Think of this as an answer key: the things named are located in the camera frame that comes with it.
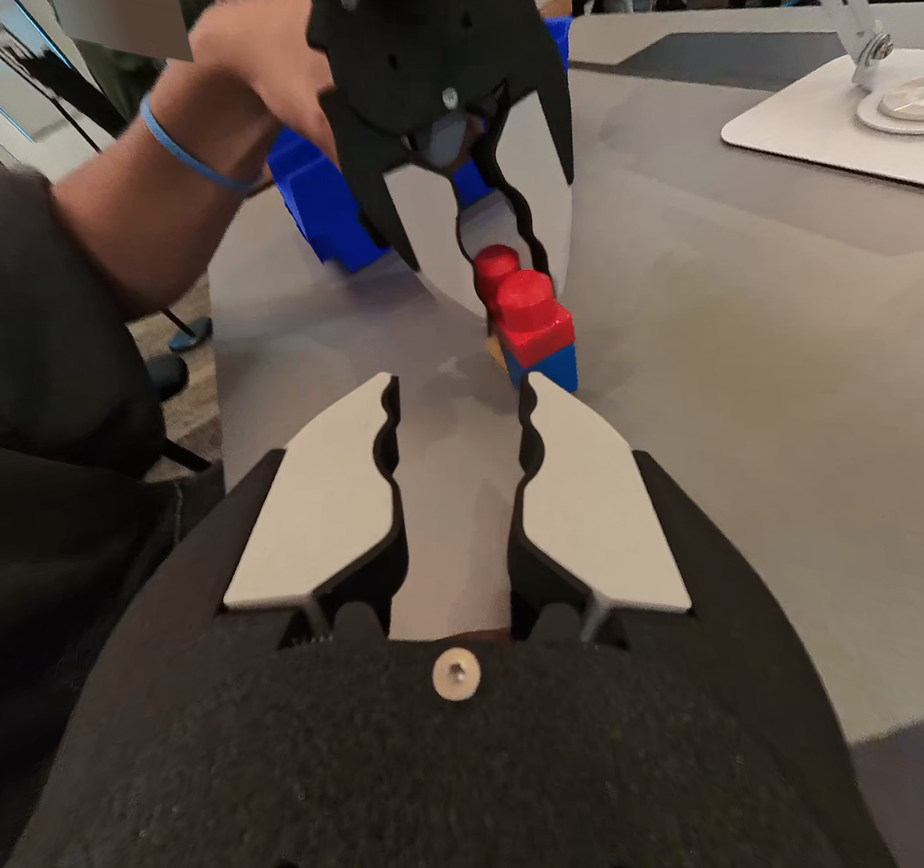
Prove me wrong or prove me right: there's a blue wristband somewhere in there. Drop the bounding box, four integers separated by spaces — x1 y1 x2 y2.
139 95 270 194

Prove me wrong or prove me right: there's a black office chair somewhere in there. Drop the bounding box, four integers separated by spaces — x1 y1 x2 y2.
144 312 215 479

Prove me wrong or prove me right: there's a grey desk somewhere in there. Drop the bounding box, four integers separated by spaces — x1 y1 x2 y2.
208 5 924 746

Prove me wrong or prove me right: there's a blue plastic bin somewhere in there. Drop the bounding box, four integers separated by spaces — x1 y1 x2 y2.
267 16 571 274

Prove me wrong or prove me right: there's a person's left forearm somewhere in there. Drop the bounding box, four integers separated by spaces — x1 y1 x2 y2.
51 106 250 320

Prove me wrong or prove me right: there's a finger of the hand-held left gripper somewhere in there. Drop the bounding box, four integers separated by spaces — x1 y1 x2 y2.
385 159 499 322
471 84 577 300

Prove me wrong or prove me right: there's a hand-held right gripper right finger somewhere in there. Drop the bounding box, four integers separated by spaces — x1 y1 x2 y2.
508 372 693 641

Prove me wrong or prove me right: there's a person's dark clothing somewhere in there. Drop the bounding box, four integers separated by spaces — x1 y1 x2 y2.
0 164 225 868

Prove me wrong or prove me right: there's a red two-stud block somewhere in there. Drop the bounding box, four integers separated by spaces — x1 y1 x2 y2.
473 246 577 371

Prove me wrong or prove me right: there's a person's left hand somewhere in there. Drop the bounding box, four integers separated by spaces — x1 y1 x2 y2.
154 0 339 184

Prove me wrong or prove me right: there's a blue toy block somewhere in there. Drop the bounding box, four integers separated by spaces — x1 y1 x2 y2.
504 344 580 394

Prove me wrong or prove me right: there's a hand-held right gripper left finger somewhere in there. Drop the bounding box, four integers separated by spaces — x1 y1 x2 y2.
222 373 410 639

